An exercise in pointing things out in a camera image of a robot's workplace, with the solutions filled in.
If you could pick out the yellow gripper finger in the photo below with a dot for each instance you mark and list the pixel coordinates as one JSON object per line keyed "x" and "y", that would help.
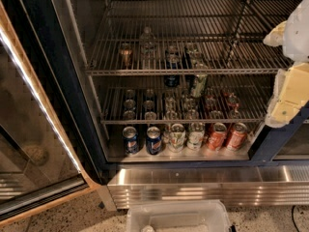
{"x": 290, "y": 94}
{"x": 275, "y": 36}

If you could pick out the orange can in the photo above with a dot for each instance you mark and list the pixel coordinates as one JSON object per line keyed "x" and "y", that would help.
{"x": 126, "y": 54}

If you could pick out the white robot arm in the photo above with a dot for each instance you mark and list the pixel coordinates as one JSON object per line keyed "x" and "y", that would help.
{"x": 296, "y": 35}

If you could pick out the red soda can right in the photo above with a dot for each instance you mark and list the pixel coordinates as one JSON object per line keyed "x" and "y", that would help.
{"x": 236, "y": 136}

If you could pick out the red soda can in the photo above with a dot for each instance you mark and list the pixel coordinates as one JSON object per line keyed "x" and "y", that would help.
{"x": 217, "y": 136}
{"x": 236, "y": 136}

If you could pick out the green can middle shelf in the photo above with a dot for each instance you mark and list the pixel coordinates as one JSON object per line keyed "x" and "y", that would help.
{"x": 193, "y": 59}

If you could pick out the red soda can left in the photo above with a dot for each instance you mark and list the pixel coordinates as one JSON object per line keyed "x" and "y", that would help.
{"x": 217, "y": 136}

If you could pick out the stainless steel fridge base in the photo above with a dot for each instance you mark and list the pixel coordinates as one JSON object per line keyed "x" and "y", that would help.
{"x": 233, "y": 186}

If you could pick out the blue can middle shelf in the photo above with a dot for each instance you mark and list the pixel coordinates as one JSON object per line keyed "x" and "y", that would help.
{"x": 172, "y": 60}

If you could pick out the white green can left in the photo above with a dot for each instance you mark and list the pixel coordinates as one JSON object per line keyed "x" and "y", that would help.
{"x": 176, "y": 137}

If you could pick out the blue pepsi can right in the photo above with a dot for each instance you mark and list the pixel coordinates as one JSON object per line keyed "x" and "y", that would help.
{"x": 153, "y": 140}

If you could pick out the blue pepsi can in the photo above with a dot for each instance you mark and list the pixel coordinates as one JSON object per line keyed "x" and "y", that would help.
{"x": 153, "y": 140}
{"x": 130, "y": 137}

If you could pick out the blue pepsi can left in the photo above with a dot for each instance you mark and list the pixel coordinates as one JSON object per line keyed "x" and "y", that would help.
{"x": 130, "y": 137}

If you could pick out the open glass fridge door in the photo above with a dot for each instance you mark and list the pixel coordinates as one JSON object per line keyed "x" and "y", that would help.
{"x": 39, "y": 168}

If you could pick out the clear plastic water bottle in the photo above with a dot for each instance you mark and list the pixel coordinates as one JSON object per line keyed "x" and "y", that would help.
{"x": 147, "y": 48}

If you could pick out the clear plastic bin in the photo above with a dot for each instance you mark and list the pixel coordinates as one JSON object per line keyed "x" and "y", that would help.
{"x": 178, "y": 216}

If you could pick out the top wire shelf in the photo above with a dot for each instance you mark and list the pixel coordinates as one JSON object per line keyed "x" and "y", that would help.
{"x": 229, "y": 33}

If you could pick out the wire shelf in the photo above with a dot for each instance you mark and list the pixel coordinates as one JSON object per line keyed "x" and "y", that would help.
{"x": 146, "y": 100}
{"x": 229, "y": 33}

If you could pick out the middle wire shelf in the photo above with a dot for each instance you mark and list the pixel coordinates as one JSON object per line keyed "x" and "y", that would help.
{"x": 146, "y": 100}

